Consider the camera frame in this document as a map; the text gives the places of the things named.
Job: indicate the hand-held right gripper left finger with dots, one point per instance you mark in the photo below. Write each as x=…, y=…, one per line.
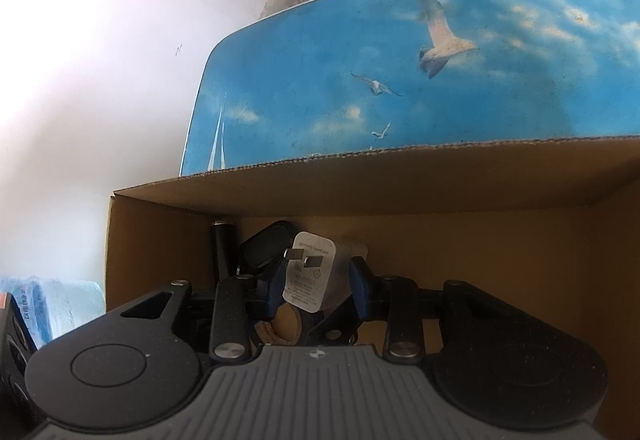
x=272, y=292

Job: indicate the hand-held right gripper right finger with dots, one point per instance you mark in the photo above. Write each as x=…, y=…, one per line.
x=358, y=285

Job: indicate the white charger plug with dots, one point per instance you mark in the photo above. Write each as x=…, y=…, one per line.
x=307, y=275

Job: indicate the brown cardboard box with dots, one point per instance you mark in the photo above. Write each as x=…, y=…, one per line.
x=450, y=220

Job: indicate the brown tape roll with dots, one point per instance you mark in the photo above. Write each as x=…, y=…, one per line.
x=280, y=327

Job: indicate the black cylinder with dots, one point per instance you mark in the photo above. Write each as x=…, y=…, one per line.
x=222, y=250

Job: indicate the blue clear plastic bag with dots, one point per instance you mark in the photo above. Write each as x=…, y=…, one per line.
x=55, y=307

